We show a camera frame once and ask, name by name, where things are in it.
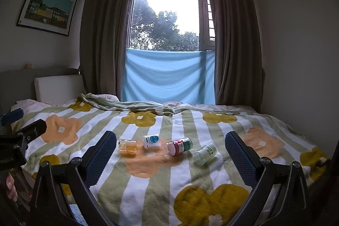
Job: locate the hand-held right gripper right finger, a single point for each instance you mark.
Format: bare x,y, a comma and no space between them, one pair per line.
239,159

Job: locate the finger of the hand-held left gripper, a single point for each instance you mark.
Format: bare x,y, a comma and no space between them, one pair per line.
13,115
33,129

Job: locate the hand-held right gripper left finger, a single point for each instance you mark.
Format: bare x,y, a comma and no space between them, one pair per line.
102,155

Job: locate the amber glass cup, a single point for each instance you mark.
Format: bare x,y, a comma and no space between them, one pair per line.
127,148

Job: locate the person's left hand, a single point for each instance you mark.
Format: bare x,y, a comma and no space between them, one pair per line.
11,186

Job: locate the white bed sheet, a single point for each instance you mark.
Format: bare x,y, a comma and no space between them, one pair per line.
29,104

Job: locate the clear bottle white label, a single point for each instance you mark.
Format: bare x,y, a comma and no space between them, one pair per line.
204,153

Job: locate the grey headboard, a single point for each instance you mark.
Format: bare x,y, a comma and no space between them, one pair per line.
23,76

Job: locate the white headboard cushion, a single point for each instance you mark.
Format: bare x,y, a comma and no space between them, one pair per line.
61,88

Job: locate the small orange figurine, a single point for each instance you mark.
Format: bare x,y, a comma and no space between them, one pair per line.
28,65

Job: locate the small white bottle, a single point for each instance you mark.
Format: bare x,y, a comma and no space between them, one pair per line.
151,140

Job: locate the pink and green bottle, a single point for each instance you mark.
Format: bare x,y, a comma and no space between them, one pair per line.
180,146

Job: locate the striped floral blanket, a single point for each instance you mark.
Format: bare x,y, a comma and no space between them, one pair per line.
159,189

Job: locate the light blue cloth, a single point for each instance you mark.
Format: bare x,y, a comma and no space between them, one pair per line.
166,77

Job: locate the brown curtain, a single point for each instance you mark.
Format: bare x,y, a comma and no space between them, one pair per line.
235,43
106,35

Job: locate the window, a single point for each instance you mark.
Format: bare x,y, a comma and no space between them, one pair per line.
169,14

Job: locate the framed wall picture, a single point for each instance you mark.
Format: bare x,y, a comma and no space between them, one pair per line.
46,7

